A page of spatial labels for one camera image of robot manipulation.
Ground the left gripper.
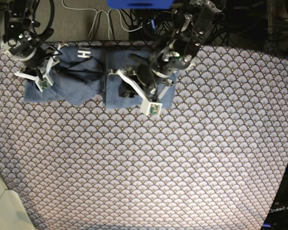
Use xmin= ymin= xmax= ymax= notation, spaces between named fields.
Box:
xmin=129 ymin=54 xmax=176 ymax=96

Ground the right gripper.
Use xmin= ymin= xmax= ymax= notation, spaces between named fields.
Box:
xmin=11 ymin=46 xmax=54 ymax=70

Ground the blue T-shirt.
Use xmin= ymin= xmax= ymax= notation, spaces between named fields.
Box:
xmin=23 ymin=45 xmax=178 ymax=110

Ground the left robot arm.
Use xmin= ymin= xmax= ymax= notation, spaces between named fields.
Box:
xmin=129 ymin=0 xmax=222 ymax=96

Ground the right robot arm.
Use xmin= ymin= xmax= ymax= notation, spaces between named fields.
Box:
xmin=0 ymin=0 xmax=55 ymax=70

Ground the blue box overhead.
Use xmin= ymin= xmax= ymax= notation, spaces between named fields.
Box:
xmin=107 ymin=0 xmax=174 ymax=9

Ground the fan-patterned tablecloth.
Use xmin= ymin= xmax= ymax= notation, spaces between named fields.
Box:
xmin=0 ymin=46 xmax=288 ymax=230

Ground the black OpenArm base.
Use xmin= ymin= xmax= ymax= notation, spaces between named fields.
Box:
xmin=261 ymin=165 xmax=288 ymax=230

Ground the white cable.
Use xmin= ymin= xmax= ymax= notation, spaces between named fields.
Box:
xmin=61 ymin=0 xmax=151 ymax=40

